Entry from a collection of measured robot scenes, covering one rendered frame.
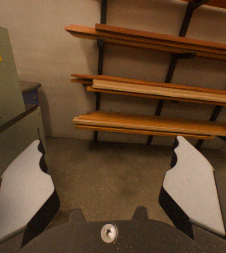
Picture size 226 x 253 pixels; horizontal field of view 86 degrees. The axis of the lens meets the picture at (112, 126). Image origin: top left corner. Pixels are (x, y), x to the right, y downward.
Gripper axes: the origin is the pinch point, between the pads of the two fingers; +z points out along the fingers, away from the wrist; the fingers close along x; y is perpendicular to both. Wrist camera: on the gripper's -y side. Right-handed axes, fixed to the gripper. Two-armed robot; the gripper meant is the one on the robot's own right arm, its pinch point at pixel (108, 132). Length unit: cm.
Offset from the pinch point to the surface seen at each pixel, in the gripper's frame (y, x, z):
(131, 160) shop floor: 129, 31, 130
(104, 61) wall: -8, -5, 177
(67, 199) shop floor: 118, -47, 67
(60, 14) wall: -57, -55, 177
